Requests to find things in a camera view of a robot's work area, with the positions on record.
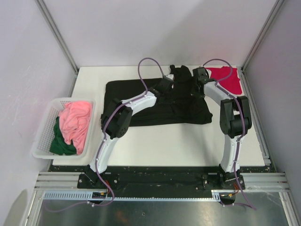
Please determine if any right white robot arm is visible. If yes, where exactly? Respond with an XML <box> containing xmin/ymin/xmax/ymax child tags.
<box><xmin>191</xmin><ymin>67</ymin><xmax>252</xmax><ymax>189</ymax></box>

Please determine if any pink t-shirt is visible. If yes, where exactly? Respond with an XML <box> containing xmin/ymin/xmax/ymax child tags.
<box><xmin>58</xmin><ymin>101</ymin><xmax>92</xmax><ymax>155</ymax></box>

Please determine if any white slotted cable duct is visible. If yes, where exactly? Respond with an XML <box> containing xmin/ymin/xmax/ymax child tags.
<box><xmin>43</xmin><ymin>190</ymin><xmax>236</xmax><ymax>202</ymax></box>

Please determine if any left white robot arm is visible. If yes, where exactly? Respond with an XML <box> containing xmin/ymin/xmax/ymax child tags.
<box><xmin>85</xmin><ymin>74</ymin><xmax>174</xmax><ymax>188</ymax></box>

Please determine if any left aluminium frame post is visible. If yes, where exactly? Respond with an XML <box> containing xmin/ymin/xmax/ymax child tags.
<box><xmin>35</xmin><ymin>0</ymin><xmax>79</xmax><ymax>75</ymax></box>

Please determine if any folded red t-shirt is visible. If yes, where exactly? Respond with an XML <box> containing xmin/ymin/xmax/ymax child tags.
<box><xmin>206</xmin><ymin>66</ymin><xmax>243</xmax><ymax>95</ymax></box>

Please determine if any white plastic basket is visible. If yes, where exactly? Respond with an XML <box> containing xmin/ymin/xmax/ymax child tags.
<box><xmin>31</xmin><ymin>97</ymin><xmax>95</xmax><ymax>160</ymax></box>

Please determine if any right aluminium frame post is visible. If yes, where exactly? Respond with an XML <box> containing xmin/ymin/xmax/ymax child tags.
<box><xmin>241</xmin><ymin>0</ymin><xmax>287</xmax><ymax>72</ymax></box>

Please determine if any green t-shirt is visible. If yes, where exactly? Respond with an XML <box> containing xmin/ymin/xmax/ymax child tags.
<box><xmin>49</xmin><ymin>117</ymin><xmax>77</xmax><ymax>156</ymax></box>

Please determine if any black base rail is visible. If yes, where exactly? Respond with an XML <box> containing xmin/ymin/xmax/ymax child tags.
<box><xmin>49</xmin><ymin>165</ymin><xmax>246</xmax><ymax>199</ymax></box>

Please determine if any aluminium frame post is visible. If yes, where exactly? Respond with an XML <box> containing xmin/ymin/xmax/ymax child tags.
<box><xmin>241</xmin><ymin>0</ymin><xmax>287</xmax><ymax>72</ymax></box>
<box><xmin>35</xmin><ymin>0</ymin><xmax>79</xmax><ymax>75</ymax></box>

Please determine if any black t-shirt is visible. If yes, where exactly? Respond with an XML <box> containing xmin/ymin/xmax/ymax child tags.
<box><xmin>104</xmin><ymin>65</ymin><xmax>213</xmax><ymax>127</ymax></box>

